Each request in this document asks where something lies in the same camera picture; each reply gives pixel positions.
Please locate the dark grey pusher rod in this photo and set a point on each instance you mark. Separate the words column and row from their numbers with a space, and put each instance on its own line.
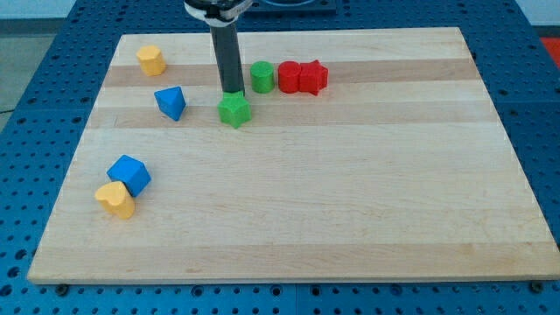
column 228, row 58

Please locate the black white robot flange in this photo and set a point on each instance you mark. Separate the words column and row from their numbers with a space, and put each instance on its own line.
column 217, row 13

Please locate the yellow hexagon block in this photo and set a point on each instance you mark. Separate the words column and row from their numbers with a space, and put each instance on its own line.
column 151, row 60

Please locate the blue triangle block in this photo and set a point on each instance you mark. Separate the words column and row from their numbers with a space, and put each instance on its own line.
column 171, row 102

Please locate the green cylinder block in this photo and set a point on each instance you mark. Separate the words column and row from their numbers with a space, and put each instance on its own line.
column 262, row 77

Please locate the green star block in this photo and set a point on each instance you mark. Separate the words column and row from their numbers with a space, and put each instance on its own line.
column 234, row 109

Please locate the red cylinder block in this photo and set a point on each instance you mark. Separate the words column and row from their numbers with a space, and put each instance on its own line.
column 288, row 76

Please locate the red star block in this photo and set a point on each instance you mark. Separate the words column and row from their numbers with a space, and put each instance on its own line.
column 313, row 77

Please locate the blue cube block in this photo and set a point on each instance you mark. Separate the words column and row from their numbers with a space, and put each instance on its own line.
column 132, row 172

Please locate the wooden board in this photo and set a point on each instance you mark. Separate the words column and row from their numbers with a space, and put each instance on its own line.
column 400, row 170

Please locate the yellow heart block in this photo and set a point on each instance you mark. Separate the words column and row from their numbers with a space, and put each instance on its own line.
column 115, row 198

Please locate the dark blue base plate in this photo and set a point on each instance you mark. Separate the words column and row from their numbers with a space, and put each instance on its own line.
column 259, row 7

